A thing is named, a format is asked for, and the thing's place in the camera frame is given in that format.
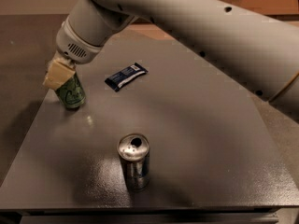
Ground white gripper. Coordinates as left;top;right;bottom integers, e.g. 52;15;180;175
43;21;102;91

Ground silver blue can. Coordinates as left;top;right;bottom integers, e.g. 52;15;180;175
117;133;150;191

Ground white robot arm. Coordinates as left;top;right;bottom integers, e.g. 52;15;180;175
44;0;299;119

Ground green soda can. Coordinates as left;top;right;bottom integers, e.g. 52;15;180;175
55;74;86;109

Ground dark blue snack bar wrapper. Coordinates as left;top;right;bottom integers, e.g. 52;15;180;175
105;63;148;91

